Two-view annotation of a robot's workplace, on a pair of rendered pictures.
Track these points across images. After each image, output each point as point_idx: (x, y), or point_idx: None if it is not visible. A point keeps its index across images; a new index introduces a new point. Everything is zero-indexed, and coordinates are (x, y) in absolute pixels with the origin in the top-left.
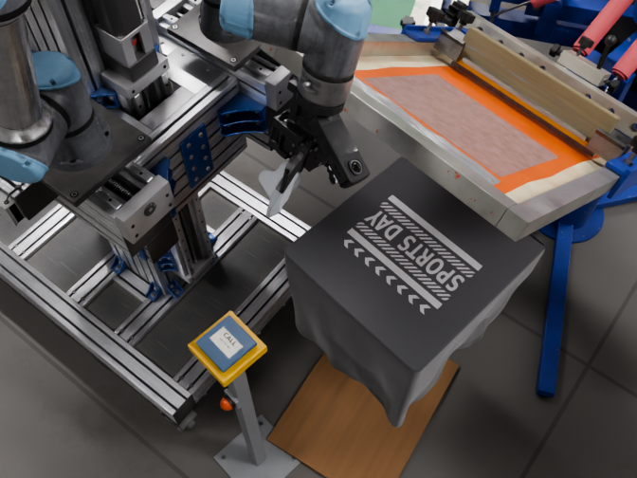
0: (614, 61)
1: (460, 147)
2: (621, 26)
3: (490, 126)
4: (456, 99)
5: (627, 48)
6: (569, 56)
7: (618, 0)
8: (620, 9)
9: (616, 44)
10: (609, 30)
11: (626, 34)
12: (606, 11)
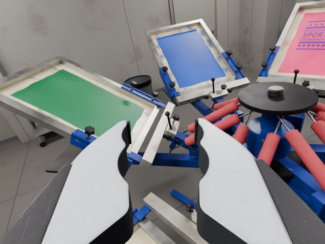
0: (317, 185)
1: None
2: (274, 167)
3: None
4: None
5: (301, 173)
6: None
7: (315, 157)
8: (321, 160)
9: (291, 176)
10: (279, 175)
11: (283, 168)
12: (322, 169)
